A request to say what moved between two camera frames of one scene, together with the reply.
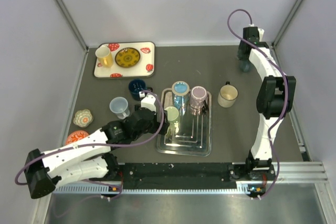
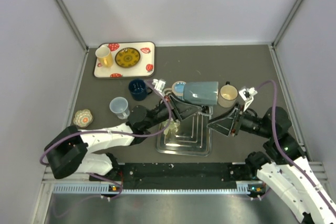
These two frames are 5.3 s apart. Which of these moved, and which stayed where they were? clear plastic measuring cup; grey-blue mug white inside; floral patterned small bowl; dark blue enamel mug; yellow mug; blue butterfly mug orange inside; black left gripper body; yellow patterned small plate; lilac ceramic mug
Moved: lilac ceramic mug; black left gripper body; grey-blue mug white inside
Stayed: floral patterned small bowl; blue butterfly mug orange inside; yellow patterned small plate; yellow mug; dark blue enamel mug; clear plastic measuring cup
